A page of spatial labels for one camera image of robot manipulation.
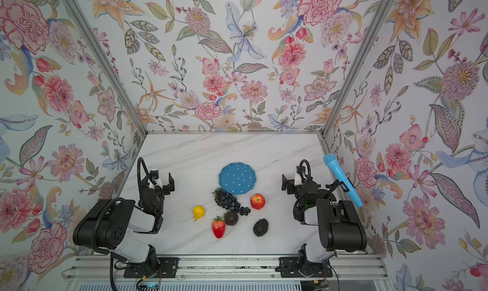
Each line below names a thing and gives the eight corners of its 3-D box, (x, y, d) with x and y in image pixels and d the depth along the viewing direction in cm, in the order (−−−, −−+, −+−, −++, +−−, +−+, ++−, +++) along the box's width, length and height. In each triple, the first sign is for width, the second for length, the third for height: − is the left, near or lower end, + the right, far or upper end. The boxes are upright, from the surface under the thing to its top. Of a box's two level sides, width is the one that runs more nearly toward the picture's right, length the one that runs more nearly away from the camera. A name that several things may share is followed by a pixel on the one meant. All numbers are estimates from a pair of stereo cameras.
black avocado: (259, 239, 83) (259, 236, 79) (250, 229, 86) (251, 226, 82) (270, 228, 86) (271, 224, 82) (262, 219, 89) (262, 215, 85)
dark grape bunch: (210, 199, 94) (209, 196, 91) (218, 188, 97) (217, 185, 95) (244, 221, 87) (244, 218, 84) (251, 208, 91) (252, 205, 88)
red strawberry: (212, 237, 83) (210, 235, 80) (213, 218, 88) (213, 215, 85) (224, 237, 83) (223, 235, 80) (225, 218, 88) (225, 215, 85)
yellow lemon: (193, 220, 87) (192, 217, 84) (195, 208, 91) (194, 205, 88) (203, 220, 87) (202, 217, 84) (205, 208, 91) (204, 205, 88)
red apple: (256, 212, 90) (256, 207, 85) (248, 202, 93) (249, 197, 88) (265, 205, 92) (266, 200, 87) (258, 196, 95) (258, 191, 90)
